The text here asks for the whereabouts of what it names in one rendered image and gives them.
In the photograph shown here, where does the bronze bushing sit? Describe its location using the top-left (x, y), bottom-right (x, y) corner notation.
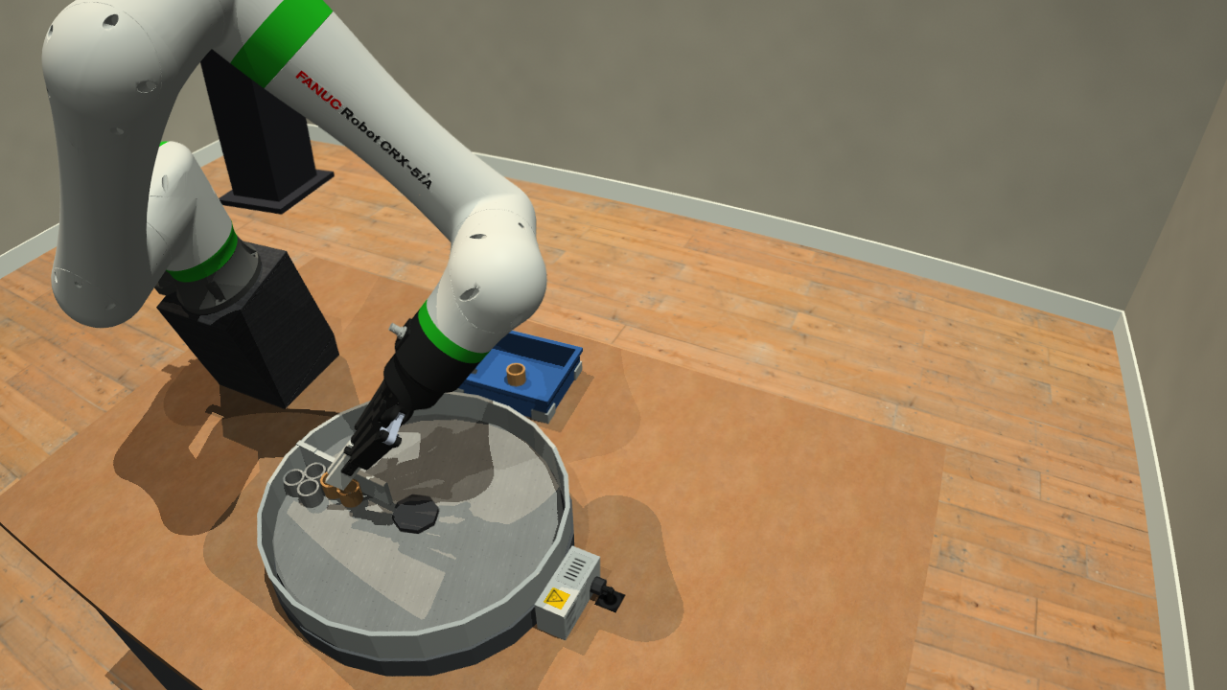
top-left (320, 471), bottom-right (339, 498)
top-left (506, 363), bottom-right (526, 386)
top-left (336, 478), bottom-right (363, 508)

